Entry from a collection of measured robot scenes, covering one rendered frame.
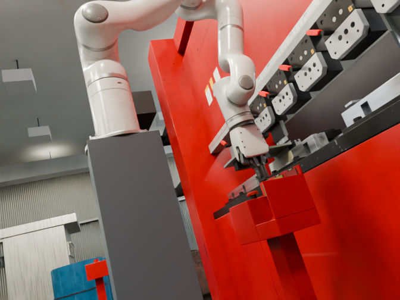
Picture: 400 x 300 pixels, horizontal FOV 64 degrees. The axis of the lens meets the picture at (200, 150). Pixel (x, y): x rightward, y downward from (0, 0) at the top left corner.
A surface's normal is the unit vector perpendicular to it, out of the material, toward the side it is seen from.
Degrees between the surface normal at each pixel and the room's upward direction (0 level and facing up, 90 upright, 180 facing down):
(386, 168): 90
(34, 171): 90
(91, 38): 156
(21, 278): 90
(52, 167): 90
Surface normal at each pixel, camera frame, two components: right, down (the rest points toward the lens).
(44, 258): 0.29, -0.35
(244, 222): -0.86, 0.10
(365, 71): -0.93, 0.18
